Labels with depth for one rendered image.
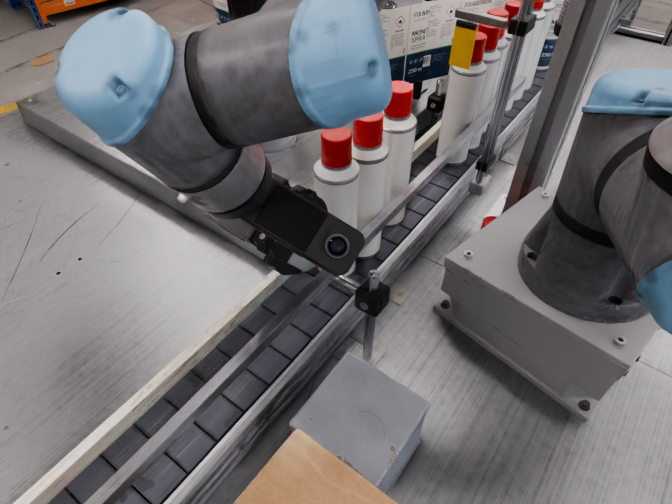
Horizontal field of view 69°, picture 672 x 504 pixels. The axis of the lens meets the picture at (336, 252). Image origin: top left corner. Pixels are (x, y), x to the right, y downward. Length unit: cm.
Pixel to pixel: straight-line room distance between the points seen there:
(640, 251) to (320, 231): 25
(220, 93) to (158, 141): 5
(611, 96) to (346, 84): 27
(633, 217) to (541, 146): 37
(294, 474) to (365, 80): 21
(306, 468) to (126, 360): 45
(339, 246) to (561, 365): 30
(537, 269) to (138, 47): 44
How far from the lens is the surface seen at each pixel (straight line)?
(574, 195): 53
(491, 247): 63
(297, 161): 84
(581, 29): 69
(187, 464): 53
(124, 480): 45
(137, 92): 30
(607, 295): 57
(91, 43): 34
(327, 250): 43
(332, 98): 29
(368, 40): 28
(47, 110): 112
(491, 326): 63
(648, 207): 39
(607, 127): 49
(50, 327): 75
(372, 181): 57
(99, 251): 82
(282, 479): 25
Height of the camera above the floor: 136
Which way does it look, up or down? 46 degrees down
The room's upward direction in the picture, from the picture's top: straight up
